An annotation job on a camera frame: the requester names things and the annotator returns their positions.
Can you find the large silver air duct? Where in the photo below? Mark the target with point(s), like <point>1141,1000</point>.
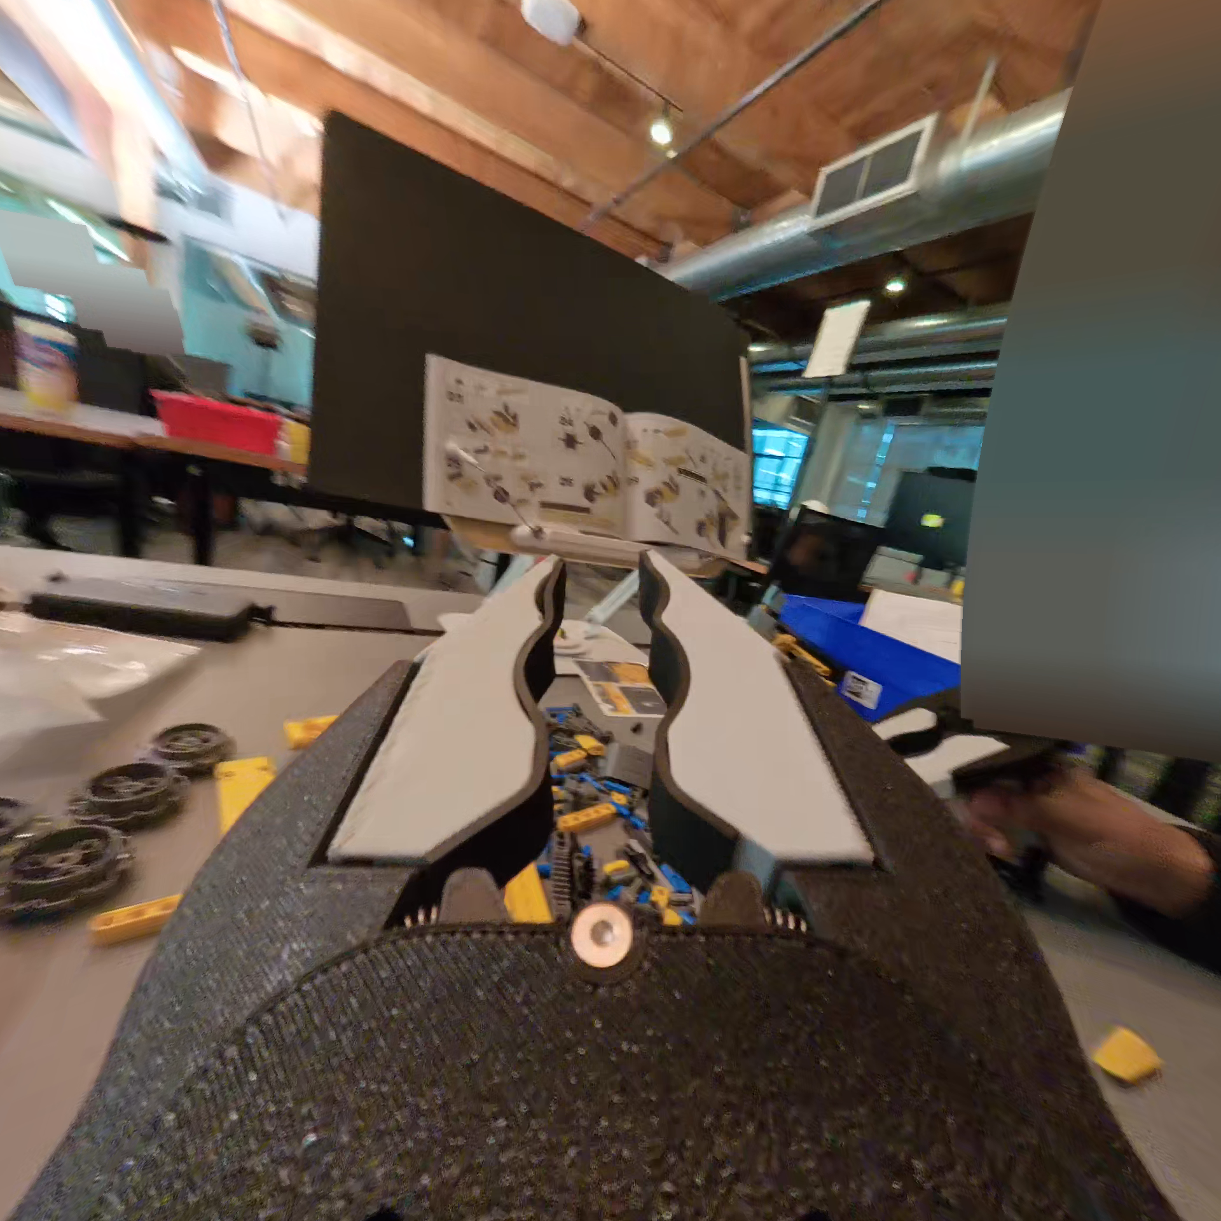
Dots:
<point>763,247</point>

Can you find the white ceiling sensor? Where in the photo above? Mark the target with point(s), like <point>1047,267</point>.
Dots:
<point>551,17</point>

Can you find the slim silver ceiling duct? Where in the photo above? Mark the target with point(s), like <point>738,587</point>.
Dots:
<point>906,332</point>

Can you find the yellow curved toy piece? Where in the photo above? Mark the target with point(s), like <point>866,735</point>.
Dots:
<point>1125,1053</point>

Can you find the white yellow canister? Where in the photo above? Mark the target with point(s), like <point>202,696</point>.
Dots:
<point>42,367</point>

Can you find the pile of small toy parts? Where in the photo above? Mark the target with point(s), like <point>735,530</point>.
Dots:
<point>592,815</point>

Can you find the yellow wedge toy panel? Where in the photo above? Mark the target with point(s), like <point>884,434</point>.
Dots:
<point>243,786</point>

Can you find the white book stand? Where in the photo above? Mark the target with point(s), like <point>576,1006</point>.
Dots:
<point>581,543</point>

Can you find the clear plastic bag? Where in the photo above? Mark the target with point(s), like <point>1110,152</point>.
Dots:
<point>57,667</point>

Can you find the black flat device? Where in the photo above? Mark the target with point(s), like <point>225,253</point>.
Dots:
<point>142,610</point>

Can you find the open instruction booklet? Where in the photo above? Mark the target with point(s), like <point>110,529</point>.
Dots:
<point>533,447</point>

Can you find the black divider panel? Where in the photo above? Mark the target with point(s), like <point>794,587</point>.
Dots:
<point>458,267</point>

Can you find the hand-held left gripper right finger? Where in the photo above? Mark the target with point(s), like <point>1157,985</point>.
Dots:
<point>763,744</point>

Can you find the black computer monitor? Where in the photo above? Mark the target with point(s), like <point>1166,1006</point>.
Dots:
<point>930,520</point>

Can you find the short yellow toy beam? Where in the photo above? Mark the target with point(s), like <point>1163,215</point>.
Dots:
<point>310,729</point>

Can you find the ceiling track light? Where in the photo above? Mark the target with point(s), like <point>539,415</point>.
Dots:
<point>661,128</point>

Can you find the white vent grille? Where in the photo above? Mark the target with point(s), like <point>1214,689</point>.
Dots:
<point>872,171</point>

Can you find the blue plastic bin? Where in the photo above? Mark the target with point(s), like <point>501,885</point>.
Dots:
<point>887,658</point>

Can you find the white paper sheet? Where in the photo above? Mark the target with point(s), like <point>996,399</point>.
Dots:
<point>911,619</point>

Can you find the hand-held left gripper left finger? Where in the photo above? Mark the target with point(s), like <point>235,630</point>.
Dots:
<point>448,725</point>

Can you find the yellow black sticker sheet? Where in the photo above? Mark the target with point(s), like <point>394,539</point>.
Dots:
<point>619,686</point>

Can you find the small yellow container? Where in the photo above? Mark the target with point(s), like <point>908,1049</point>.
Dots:
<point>298,440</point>

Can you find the person's right hand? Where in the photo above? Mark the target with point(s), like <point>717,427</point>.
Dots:
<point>1068,838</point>

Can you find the red plastic bin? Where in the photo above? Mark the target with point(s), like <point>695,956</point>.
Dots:
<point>215,420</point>

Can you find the wooden background table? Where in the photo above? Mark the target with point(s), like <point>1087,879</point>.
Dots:
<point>94,433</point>

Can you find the black toy wheel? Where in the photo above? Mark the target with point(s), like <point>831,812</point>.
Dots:
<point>134,793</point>
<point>62,863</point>
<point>7,819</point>
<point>190,748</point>

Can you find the partly built yellow toy model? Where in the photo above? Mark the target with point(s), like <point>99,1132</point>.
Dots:
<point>801,652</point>

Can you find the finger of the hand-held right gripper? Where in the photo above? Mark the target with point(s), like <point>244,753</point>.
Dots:
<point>901,722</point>
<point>953,755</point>

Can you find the dark glossy panel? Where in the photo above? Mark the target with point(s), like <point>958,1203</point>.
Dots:
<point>820,552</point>

